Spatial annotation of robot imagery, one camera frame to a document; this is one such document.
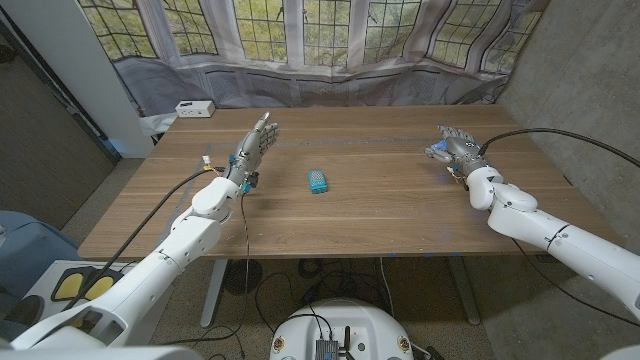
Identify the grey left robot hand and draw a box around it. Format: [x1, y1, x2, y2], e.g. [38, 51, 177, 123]
[224, 111, 281, 187]

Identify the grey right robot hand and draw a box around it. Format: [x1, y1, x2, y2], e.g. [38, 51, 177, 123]
[424, 124, 494, 177]

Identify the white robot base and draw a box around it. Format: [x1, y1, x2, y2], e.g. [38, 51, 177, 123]
[269, 298, 415, 360]

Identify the white right shoulder cover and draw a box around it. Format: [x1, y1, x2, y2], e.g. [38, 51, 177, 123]
[599, 344, 640, 360]

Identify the white left shoulder cover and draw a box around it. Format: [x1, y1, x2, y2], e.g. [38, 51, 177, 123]
[0, 345, 204, 360]

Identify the teal toy phone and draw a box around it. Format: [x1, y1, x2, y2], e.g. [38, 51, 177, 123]
[307, 169, 329, 195]

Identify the white power socket box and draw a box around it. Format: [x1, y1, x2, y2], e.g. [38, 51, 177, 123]
[174, 100, 217, 119]

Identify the printed window backdrop cloth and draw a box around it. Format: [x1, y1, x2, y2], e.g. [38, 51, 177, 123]
[77, 0, 551, 119]

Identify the black round floor disc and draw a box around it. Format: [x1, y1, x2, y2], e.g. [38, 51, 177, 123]
[223, 258, 264, 296]

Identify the grey table leg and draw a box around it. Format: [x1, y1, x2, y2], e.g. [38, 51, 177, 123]
[446, 255, 482, 326]

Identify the white table leg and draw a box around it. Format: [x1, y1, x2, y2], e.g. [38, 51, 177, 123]
[199, 258, 229, 327]

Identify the white partition panel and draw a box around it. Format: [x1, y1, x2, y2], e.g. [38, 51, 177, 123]
[0, 0, 154, 159]

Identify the grey electronics box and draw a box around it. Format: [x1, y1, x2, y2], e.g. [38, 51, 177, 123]
[314, 338, 340, 360]

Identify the black pedal with yellow pads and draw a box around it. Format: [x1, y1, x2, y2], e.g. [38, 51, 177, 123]
[49, 266, 124, 304]

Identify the blue upholstered chair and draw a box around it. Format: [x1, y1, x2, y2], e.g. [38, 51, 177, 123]
[0, 209, 81, 301]

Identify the white floor board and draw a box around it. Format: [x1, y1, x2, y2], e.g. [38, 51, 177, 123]
[22, 258, 176, 346]

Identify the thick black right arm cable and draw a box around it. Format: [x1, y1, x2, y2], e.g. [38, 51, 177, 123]
[477, 127, 640, 169]

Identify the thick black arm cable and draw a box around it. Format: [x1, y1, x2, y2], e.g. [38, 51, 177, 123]
[477, 127, 640, 169]
[63, 167, 227, 312]

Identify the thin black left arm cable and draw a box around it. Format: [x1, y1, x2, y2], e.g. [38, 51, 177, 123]
[158, 193, 253, 348]

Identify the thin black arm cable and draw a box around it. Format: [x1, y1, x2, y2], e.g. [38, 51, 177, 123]
[158, 193, 253, 348]
[511, 237, 640, 330]

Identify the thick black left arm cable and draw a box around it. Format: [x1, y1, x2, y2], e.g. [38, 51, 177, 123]
[63, 167, 227, 312]

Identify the black floor cable tangle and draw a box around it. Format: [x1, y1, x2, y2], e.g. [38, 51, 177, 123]
[253, 257, 381, 335]

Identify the white floor cable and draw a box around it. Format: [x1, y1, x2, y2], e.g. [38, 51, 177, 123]
[378, 257, 396, 319]

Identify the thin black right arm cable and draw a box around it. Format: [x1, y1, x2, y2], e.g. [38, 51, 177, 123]
[511, 237, 640, 330]

